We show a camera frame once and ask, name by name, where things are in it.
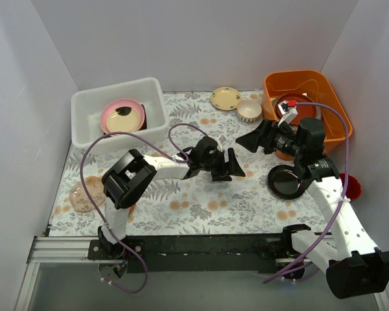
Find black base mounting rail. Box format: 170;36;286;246
88;233;298;274

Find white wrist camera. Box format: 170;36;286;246
277;100;298;127
216;135;226;152

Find pink round plate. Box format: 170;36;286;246
99;98;147;134

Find cream plate with black mark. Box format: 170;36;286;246
106;106;144;132

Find grey plate in orange bin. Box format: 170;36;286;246
272;93;322;121

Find red black skull mug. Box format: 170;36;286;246
346;175;362;201

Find black round plate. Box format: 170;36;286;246
267;165;305;200

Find white plastic bin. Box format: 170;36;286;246
71;77;170;150

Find orange plastic bin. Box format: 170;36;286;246
262;69;353;154

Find floral patterned table mat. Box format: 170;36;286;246
49;92;327;236

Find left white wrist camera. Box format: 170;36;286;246
216;135;226;152

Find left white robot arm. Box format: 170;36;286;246
98;136;246;259

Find clear glass floral plate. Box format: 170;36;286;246
69;176;106;213

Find small red round plate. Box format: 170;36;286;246
128;204;136;214

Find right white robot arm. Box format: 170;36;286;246
235;117;389;299

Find small cream floral plate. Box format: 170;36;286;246
210;87;242;111

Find white ceramic bowl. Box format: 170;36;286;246
237;99;262;123

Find red plate in orange bin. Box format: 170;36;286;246
275;93;318;124

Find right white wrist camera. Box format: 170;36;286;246
277;100;298;127

